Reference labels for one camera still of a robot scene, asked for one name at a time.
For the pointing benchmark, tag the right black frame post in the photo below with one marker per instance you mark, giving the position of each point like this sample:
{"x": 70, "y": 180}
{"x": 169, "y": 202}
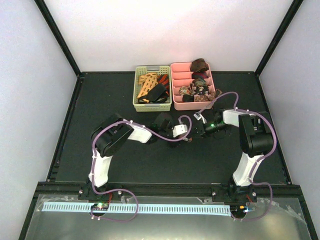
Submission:
{"x": 281, "y": 30}

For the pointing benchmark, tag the brown dotted rolled tie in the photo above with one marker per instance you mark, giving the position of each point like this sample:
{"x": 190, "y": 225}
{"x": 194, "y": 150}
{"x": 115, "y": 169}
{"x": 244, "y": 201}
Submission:
{"x": 207, "y": 96}

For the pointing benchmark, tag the tan paisley rolled tie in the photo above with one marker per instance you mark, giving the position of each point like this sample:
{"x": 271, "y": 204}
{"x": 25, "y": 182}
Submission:
{"x": 185, "y": 90}

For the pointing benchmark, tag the left black frame post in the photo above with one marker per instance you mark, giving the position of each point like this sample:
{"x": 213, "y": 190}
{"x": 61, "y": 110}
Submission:
{"x": 49, "y": 19}

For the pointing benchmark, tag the red black striped tie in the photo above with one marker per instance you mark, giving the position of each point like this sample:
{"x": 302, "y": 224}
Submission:
{"x": 164, "y": 80}

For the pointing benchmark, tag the green floral rolled tie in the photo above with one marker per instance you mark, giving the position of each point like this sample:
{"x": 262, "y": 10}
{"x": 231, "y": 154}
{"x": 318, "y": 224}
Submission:
{"x": 199, "y": 82}

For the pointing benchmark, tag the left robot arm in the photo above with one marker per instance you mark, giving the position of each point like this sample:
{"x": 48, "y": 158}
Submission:
{"x": 112, "y": 134}

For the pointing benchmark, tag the light blue slotted cable duct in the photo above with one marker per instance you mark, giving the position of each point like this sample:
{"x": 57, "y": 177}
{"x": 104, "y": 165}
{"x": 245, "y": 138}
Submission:
{"x": 141, "y": 208}

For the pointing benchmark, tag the controller board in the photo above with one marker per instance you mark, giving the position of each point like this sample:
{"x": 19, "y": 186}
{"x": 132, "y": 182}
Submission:
{"x": 99, "y": 206}
{"x": 241, "y": 209}

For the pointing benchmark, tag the right controller board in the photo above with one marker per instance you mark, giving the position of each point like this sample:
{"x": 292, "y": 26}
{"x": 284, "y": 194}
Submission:
{"x": 241, "y": 209}

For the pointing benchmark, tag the clear acrylic sheet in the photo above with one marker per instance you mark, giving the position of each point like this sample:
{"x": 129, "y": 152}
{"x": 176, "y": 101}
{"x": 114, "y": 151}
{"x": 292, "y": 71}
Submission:
{"x": 277, "y": 219}

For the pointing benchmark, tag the orange patterned tie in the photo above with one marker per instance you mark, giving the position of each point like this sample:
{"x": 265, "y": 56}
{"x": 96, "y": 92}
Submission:
{"x": 147, "y": 82}

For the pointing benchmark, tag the pink divided organizer tray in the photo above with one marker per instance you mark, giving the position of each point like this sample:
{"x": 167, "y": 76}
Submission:
{"x": 182, "y": 76}

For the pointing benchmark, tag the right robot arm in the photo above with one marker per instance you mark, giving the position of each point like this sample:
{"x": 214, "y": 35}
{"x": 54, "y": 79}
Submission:
{"x": 257, "y": 140}

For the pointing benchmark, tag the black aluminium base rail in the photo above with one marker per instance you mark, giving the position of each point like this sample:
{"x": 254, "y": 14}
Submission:
{"x": 217, "y": 192}

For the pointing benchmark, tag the left controller board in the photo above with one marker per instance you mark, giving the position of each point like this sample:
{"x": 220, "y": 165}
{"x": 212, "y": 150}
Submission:
{"x": 99, "y": 206}

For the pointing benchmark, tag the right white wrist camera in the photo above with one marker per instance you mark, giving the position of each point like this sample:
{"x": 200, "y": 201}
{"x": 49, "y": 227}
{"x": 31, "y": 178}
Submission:
{"x": 200, "y": 117}

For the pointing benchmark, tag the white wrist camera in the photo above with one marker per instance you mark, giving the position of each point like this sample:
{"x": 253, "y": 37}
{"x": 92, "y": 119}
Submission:
{"x": 200, "y": 117}
{"x": 179, "y": 130}

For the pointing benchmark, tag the black rolled tie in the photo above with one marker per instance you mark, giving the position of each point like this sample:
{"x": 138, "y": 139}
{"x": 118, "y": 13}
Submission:
{"x": 187, "y": 98}

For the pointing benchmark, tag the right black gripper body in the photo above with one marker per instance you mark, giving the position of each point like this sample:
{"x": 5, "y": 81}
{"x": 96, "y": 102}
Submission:
{"x": 205, "y": 131}

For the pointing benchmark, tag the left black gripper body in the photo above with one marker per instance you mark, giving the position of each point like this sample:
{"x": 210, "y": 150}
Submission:
{"x": 172, "y": 144}

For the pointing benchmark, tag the black frame post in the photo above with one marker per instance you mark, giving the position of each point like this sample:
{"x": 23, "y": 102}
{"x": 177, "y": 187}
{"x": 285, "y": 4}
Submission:
{"x": 281, "y": 30}
{"x": 49, "y": 19}

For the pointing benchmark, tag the green plastic basket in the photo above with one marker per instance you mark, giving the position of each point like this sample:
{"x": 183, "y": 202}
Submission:
{"x": 159, "y": 69}

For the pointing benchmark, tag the dark floral rolled tie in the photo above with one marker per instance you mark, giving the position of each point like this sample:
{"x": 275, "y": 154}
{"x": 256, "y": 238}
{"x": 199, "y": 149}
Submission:
{"x": 200, "y": 90}

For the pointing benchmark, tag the red blue rolled tie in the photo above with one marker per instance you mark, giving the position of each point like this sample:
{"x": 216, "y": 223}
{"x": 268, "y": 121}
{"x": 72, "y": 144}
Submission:
{"x": 197, "y": 75}

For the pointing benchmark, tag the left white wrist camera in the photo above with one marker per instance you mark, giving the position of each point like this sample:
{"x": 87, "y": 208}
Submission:
{"x": 179, "y": 130}

